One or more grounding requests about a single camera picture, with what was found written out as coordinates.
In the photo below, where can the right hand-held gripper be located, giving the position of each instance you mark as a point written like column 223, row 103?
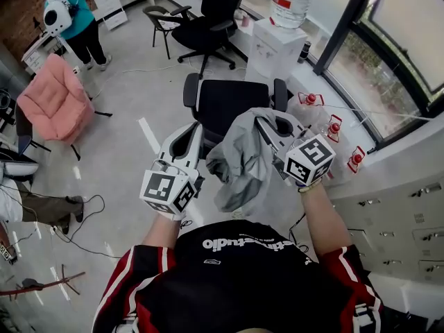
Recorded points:
column 315, row 154

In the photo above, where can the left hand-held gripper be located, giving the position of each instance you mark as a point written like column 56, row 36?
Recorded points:
column 159, row 187

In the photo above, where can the grey clothes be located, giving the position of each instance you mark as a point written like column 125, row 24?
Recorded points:
column 243, row 151

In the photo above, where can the black padded office chair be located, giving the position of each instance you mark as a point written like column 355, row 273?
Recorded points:
column 232, row 99

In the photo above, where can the person's right forearm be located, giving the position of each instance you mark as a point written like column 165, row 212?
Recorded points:
column 322, row 217

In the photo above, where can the person's left forearm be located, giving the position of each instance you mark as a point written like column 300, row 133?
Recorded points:
column 163, row 232

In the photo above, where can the small dark chair patterned cushion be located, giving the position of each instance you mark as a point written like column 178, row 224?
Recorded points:
column 166, row 23

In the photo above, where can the braided wrist band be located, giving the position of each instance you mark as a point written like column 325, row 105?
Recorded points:
column 310, row 187

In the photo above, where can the white water dispenser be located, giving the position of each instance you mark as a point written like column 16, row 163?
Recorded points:
column 274, row 50

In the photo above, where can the black flask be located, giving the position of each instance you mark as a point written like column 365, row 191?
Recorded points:
column 305, row 52

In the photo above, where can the pink cup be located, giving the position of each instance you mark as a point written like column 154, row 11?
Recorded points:
column 245, row 21

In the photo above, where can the large water bottle red label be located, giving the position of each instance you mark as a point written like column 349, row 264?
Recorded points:
column 291, row 2

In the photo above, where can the pink padded armchair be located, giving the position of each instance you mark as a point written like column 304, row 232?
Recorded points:
column 52, row 102

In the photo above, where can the grey metal locker cabinet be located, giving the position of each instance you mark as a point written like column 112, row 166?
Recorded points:
column 399, row 220

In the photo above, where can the person's black red jersey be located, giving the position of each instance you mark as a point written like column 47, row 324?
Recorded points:
column 243, row 290

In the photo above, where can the white desk with drawers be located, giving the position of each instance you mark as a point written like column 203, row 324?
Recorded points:
column 116, row 2

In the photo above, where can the white side desk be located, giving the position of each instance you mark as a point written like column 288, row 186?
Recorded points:
column 34, row 55

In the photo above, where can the white round backpack device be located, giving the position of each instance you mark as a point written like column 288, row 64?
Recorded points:
column 55, row 17

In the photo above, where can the red-brown metal stand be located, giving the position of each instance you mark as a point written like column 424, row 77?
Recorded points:
column 52, row 281

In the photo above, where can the black window frame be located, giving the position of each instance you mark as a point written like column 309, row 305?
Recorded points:
column 343, row 23

